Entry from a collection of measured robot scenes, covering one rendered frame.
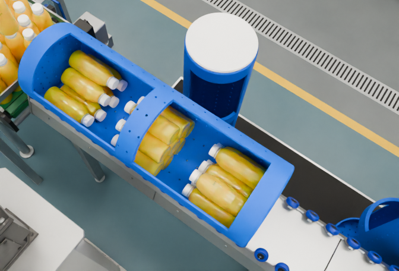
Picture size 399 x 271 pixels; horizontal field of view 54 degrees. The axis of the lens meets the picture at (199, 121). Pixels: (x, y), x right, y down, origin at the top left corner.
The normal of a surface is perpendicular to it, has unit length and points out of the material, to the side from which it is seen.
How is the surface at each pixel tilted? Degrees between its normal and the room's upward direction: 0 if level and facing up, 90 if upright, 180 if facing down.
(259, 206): 25
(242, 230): 59
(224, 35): 0
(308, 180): 0
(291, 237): 0
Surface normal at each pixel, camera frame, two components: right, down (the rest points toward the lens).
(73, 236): 0.05, -0.44
